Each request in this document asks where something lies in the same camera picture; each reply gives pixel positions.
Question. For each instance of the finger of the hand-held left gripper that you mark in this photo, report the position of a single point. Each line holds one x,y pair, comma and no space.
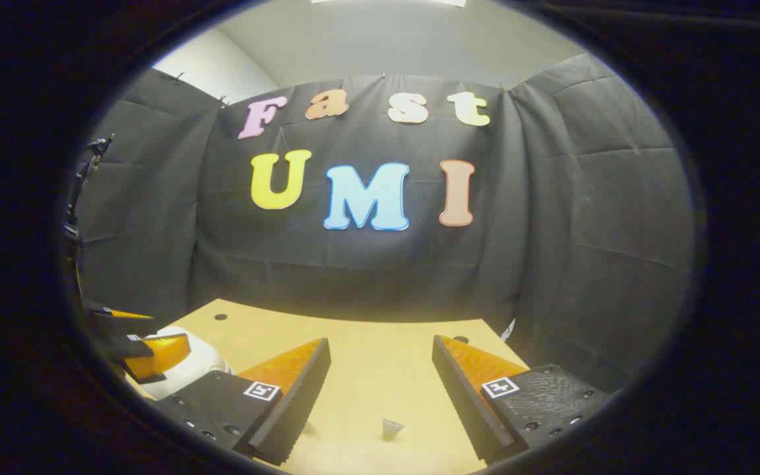
159,356
116,320

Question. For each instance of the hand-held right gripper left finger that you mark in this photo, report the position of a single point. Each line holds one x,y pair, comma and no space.
301,396

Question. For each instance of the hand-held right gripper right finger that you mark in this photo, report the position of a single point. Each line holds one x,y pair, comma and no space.
462,396

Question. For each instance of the white suitcase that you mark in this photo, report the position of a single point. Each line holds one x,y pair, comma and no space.
203,363

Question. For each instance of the small white green cream tube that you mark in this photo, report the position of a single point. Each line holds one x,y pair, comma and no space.
391,429

